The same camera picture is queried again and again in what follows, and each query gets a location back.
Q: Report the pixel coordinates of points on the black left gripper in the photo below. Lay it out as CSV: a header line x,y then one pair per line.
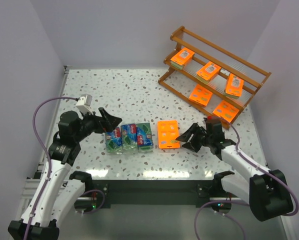
x,y
99,122

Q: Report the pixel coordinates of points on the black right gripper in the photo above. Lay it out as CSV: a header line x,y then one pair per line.
x,y
203,136

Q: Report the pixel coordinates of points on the green sponge pack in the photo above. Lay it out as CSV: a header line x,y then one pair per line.
x,y
144,137

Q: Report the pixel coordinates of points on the orange sponge box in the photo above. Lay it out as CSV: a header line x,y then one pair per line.
x,y
234,86
226,111
208,72
182,58

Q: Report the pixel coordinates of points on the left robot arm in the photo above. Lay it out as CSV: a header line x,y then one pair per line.
x,y
50,205

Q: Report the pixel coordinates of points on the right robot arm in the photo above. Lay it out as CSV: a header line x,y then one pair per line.
x,y
264,190

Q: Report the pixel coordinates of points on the wooden shelf rack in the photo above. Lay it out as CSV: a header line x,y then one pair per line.
x,y
182,82

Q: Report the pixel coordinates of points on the blue sponge pack left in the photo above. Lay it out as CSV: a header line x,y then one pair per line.
x,y
113,141

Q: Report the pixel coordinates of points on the blue sponge pack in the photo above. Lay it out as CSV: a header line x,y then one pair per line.
x,y
113,141
129,137

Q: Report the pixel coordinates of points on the blue sponge pack middle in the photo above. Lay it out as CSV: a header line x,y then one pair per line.
x,y
129,137

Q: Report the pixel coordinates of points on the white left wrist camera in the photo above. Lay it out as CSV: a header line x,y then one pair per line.
x,y
83,104

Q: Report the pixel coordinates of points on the black table base frame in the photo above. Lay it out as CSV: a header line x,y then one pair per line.
x,y
158,192

